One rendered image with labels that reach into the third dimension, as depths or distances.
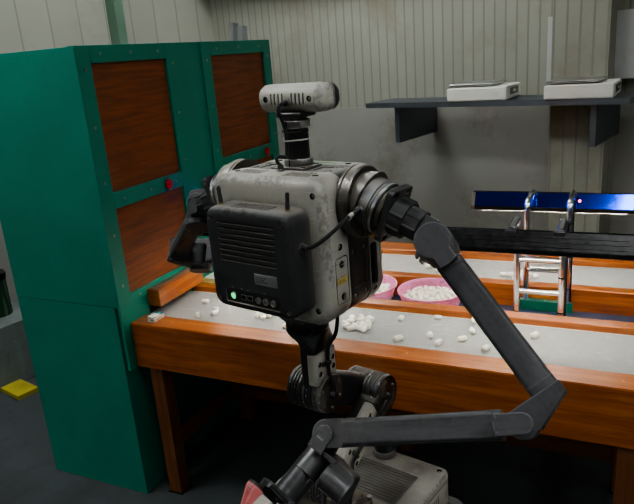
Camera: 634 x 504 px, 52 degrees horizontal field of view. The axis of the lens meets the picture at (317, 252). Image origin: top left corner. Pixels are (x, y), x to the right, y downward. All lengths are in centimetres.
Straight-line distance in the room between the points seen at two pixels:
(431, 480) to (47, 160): 173
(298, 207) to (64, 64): 128
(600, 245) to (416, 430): 106
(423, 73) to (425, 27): 29
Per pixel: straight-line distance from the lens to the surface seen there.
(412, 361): 207
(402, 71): 465
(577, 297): 268
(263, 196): 145
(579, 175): 399
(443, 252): 130
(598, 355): 222
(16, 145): 268
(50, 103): 252
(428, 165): 462
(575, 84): 360
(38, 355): 300
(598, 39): 389
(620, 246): 215
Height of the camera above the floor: 171
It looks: 17 degrees down
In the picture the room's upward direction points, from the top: 5 degrees counter-clockwise
